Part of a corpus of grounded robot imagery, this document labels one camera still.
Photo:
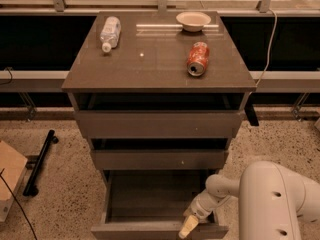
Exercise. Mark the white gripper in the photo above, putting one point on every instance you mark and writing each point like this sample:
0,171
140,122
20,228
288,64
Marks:
200,208

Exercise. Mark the grey drawer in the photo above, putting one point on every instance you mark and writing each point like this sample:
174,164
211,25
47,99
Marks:
104,125
159,160
149,205

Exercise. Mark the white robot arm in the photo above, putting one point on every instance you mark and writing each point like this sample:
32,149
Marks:
272,200

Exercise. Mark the grey drawer cabinet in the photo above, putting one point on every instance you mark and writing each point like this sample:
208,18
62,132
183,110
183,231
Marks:
147,73

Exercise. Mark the black metal bar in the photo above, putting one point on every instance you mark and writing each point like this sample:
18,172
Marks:
31,188

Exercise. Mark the red soda can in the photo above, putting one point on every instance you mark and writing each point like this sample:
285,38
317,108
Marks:
198,59

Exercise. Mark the cardboard box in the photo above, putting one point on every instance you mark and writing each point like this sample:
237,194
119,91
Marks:
13,168

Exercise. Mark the white paper bowl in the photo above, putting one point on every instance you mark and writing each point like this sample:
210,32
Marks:
193,21

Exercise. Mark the clear plastic water bottle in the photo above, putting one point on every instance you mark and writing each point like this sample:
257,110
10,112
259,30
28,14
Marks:
110,34

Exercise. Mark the metal window railing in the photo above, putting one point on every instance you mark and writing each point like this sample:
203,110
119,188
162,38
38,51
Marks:
160,0

